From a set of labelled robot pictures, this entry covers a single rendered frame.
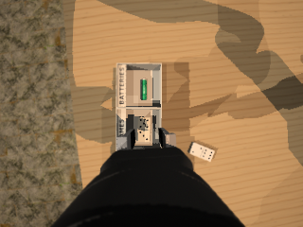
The white domino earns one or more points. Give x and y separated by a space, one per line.
143 130
201 151

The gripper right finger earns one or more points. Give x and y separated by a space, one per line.
166 139

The grey three-compartment bin rack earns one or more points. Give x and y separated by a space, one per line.
129 101

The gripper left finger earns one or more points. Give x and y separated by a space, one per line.
126 141

